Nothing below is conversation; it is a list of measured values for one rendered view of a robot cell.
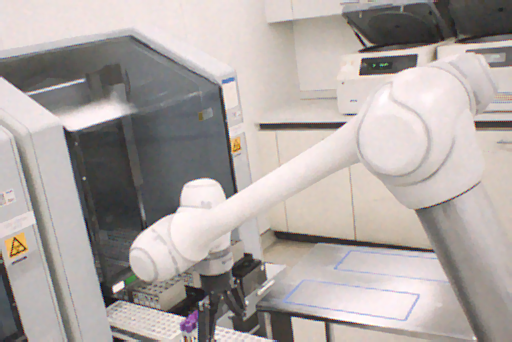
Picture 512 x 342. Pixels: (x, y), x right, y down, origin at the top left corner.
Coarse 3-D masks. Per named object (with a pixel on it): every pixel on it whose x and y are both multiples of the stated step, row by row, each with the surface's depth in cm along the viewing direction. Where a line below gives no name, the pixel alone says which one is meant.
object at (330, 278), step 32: (320, 256) 187; (352, 256) 183; (384, 256) 179; (416, 256) 175; (288, 288) 169; (320, 288) 166; (352, 288) 163; (384, 288) 160; (416, 288) 157; (448, 288) 154; (320, 320) 152; (352, 320) 147; (384, 320) 144; (416, 320) 142; (448, 320) 140
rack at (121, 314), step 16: (112, 304) 167; (128, 304) 166; (112, 320) 159; (128, 320) 157; (144, 320) 155; (160, 320) 155; (176, 320) 153; (128, 336) 157; (144, 336) 159; (160, 336) 146; (176, 336) 145
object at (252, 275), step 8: (248, 264) 190; (256, 264) 190; (264, 264) 193; (240, 272) 186; (248, 272) 187; (256, 272) 190; (264, 272) 193; (240, 280) 184; (248, 280) 186; (256, 280) 190; (264, 280) 194; (248, 288) 187; (256, 288) 189; (264, 288) 186
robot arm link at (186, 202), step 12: (204, 180) 126; (192, 192) 123; (204, 192) 123; (216, 192) 124; (180, 204) 127; (192, 204) 123; (204, 204) 123; (216, 204) 124; (216, 240) 124; (228, 240) 128; (216, 252) 127
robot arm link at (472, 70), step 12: (444, 60) 89; (456, 60) 87; (468, 60) 86; (480, 60) 86; (456, 72) 85; (468, 72) 85; (480, 72) 85; (492, 72) 89; (468, 84) 85; (480, 84) 85; (492, 84) 86; (480, 96) 86; (492, 96) 87; (480, 108) 88
